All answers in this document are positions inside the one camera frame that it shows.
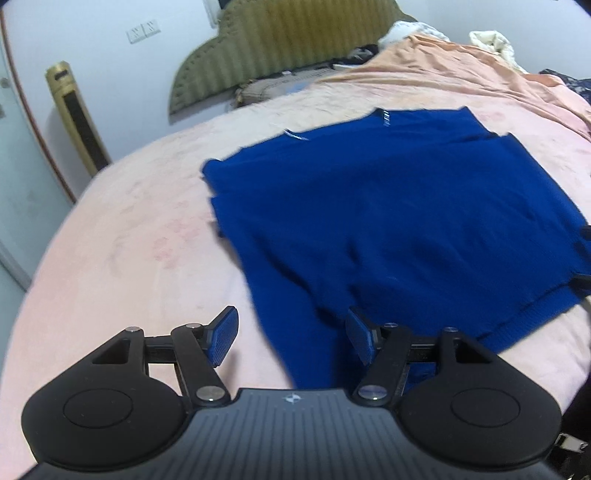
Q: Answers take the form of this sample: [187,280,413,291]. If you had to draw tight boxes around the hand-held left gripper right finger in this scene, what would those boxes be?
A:
[346,306,497,408]

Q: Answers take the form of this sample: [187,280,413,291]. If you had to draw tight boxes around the blue beaded sweater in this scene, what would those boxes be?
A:
[200,106,591,389]

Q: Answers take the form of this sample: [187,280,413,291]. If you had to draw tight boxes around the cream crumpled cloth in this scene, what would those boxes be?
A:
[468,30,528,73]

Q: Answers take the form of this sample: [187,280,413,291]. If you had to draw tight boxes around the white quilt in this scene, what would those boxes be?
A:
[378,20,445,46]

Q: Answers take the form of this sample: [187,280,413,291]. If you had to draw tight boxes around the dark clothes by headboard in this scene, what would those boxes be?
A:
[331,43,380,71]

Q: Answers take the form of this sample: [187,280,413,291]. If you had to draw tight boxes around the olive padded headboard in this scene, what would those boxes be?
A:
[167,0,417,116]

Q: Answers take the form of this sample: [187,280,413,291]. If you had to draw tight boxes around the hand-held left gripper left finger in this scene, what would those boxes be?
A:
[90,305,240,407]

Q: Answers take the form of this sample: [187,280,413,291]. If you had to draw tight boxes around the black strap buckle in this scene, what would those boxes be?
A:
[553,429,591,464]

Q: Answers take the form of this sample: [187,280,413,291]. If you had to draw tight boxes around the gold tower air conditioner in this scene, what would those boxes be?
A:
[44,62,113,177]

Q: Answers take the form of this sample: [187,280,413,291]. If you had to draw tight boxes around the pink bed sheet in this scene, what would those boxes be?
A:
[0,78,591,480]

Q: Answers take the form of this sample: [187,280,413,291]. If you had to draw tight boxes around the orange blanket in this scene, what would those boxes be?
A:
[318,33,591,140]

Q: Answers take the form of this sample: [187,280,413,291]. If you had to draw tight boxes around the frosted flowered glass door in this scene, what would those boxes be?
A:
[0,28,71,296]

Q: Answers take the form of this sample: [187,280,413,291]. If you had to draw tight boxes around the dark patterned cloth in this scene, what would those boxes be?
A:
[539,68,591,106]

